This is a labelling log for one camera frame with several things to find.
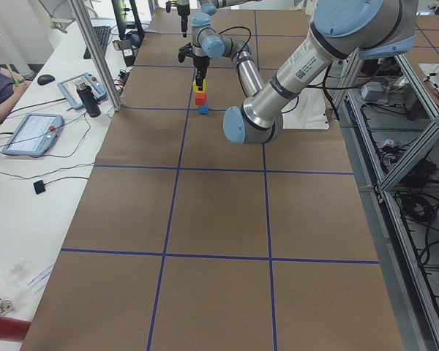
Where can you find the red fire extinguisher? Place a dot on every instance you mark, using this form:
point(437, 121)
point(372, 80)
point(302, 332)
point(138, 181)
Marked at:
point(12, 329)

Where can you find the blue cube block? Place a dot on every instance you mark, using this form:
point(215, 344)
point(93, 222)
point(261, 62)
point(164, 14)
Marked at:
point(203, 109)

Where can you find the near teach pendant tablet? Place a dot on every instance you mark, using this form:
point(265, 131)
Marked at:
point(35, 134)

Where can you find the far teach pendant tablet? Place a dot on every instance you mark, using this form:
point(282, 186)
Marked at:
point(72, 88)

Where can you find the red cube block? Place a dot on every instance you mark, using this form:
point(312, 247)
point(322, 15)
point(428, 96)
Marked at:
point(200, 99)

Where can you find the black keyboard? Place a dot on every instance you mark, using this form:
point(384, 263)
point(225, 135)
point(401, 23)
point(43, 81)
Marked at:
point(102, 34)

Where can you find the black computer mouse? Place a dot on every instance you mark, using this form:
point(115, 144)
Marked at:
point(45, 79)

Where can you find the small black square pad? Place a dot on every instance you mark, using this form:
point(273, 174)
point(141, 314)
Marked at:
point(39, 187)

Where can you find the aluminium frame post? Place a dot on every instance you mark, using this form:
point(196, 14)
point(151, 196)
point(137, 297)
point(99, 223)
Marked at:
point(84, 23)

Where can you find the yellow cube block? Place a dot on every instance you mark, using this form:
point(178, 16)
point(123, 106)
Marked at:
point(199, 89)

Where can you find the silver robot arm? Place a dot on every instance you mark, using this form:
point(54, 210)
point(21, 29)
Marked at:
point(376, 29)
point(207, 6)

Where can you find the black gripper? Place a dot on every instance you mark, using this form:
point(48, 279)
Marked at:
point(183, 17)
point(200, 62)

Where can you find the black water bottle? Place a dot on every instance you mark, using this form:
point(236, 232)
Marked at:
point(87, 98)

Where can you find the teach pendant tablet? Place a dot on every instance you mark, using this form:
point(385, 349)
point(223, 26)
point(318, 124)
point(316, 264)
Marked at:
point(35, 134)
point(72, 88)

